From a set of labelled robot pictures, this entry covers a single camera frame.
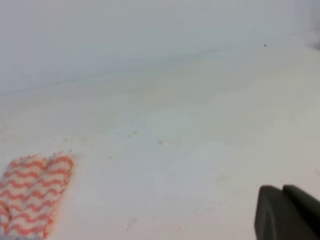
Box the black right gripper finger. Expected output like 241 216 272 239
254 185 320 240

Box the pink white wavy rag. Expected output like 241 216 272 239
0 152 74 240

